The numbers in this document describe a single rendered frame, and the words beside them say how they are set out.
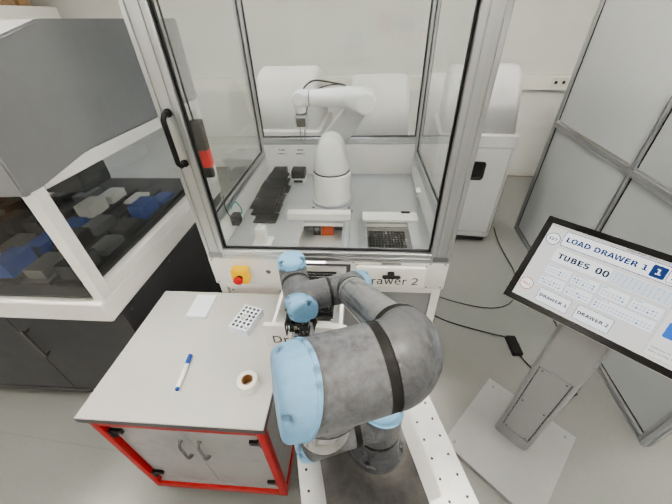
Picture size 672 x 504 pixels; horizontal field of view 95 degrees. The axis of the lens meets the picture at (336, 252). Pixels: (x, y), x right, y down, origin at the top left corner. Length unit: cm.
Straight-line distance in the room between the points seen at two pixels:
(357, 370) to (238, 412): 82
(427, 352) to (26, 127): 124
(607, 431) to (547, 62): 360
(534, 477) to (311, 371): 171
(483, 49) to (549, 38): 350
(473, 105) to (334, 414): 92
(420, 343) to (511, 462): 161
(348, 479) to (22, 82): 142
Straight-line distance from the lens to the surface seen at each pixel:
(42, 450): 245
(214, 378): 124
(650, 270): 127
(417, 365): 39
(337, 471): 98
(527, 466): 200
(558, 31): 456
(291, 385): 36
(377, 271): 130
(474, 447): 194
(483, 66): 106
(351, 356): 37
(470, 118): 108
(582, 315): 124
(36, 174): 132
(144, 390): 133
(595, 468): 219
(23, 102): 134
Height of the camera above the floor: 175
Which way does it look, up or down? 37 degrees down
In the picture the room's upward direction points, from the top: 2 degrees counter-clockwise
